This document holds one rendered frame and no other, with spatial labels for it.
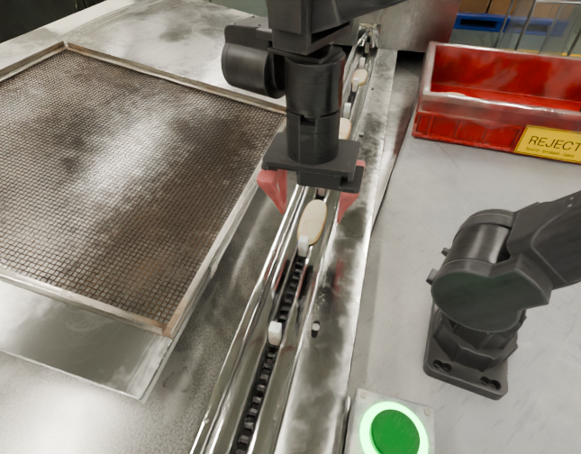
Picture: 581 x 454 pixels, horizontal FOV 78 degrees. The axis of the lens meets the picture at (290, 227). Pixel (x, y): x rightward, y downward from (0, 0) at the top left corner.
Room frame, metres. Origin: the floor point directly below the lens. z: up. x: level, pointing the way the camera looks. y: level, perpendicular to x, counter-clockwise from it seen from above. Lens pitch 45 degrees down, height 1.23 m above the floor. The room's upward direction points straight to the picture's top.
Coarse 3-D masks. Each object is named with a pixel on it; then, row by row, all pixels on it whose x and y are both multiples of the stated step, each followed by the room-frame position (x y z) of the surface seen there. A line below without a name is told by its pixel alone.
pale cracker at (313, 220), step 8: (320, 200) 0.44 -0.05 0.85; (304, 208) 0.42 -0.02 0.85; (312, 208) 0.41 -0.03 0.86; (320, 208) 0.41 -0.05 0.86; (304, 216) 0.40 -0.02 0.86; (312, 216) 0.40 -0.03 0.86; (320, 216) 0.40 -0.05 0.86; (304, 224) 0.38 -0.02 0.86; (312, 224) 0.38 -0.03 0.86; (320, 224) 0.38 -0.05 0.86; (304, 232) 0.36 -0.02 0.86; (312, 232) 0.36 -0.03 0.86; (320, 232) 0.37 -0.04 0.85; (312, 240) 0.35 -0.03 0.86
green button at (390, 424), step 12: (384, 420) 0.10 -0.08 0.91; (396, 420) 0.10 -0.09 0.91; (408, 420) 0.10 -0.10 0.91; (372, 432) 0.09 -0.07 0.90; (384, 432) 0.09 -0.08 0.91; (396, 432) 0.09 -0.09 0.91; (408, 432) 0.09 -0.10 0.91; (372, 444) 0.08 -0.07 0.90; (384, 444) 0.08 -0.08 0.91; (396, 444) 0.08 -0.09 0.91; (408, 444) 0.08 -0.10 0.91
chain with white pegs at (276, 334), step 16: (368, 48) 1.14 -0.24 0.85; (352, 96) 0.85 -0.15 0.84; (320, 192) 0.47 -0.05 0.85; (304, 240) 0.34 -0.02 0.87; (304, 256) 0.33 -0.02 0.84; (288, 288) 0.28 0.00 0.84; (272, 336) 0.20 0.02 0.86; (272, 368) 0.17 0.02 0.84; (256, 384) 0.15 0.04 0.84; (256, 400) 0.14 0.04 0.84; (256, 416) 0.12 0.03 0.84; (240, 432) 0.11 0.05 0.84
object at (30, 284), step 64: (64, 64) 0.71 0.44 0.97; (128, 64) 0.75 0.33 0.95; (128, 128) 0.54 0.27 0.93; (0, 192) 0.36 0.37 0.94; (64, 192) 0.37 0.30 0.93; (128, 192) 0.39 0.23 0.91; (192, 192) 0.40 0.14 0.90; (0, 256) 0.26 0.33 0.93; (128, 256) 0.28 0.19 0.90; (128, 320) 0.19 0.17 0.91
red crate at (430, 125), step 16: (480, 96) 0.88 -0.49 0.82; (496, 96) 0.88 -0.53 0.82; (512, 96) 0.88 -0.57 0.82; (528, 96) 0.88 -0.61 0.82; (416, 112) 0.78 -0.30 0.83; (432, 112) 0.68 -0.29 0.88; (416, 128) 0.69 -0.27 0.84; (432, 128) 0.68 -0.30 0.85; (448, 128) 0.67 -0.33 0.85; (464, 128) 0.66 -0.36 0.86; (480, 128) 0.65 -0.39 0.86; (496, 128) 0.64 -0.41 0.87; (512, 128) 0.63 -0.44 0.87; (464, 144) 0.66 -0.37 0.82; (480, 144) 0.64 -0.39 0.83; (496, 144) 0.64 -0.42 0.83; (512, 144) 0.63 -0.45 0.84; (560, 160) 0.60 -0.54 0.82
